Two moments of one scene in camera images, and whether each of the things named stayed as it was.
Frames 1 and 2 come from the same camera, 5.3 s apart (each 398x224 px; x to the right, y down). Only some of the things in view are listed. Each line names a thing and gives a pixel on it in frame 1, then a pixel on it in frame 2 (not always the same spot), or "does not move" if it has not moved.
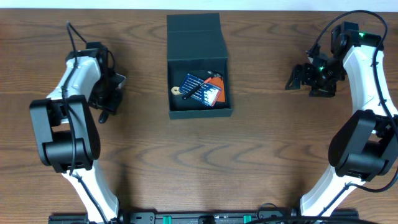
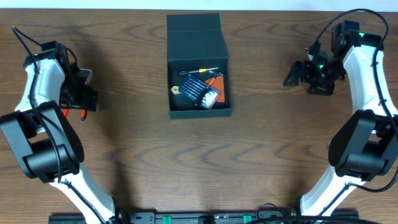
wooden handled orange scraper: x=216 y=81 does not move
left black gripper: x=104 y=104 -> x=78 y=106
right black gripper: x=306 y=71 does not move
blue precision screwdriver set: x=208 y=94 does not move
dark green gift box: x=196 y=45 does not move
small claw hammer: x=212 y=74 -> x=216 y=74
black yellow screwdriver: x=103 y=117 -> x=199 y=70
